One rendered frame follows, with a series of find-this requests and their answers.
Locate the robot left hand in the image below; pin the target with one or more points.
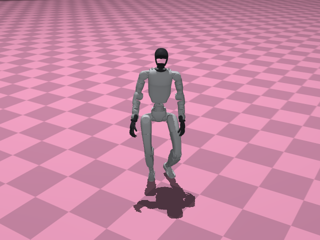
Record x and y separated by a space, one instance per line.
182 125

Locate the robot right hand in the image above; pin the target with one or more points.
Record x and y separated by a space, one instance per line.
132 126

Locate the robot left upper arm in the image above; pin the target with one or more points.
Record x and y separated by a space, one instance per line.
176 76

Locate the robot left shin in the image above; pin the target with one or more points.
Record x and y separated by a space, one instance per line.
172 161

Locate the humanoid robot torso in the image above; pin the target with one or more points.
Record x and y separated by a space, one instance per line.
159 90

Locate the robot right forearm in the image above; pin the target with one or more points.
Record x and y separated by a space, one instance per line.
135 106

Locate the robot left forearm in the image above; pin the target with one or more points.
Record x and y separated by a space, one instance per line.
181 107

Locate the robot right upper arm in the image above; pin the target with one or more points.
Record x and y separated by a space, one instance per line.
140 83

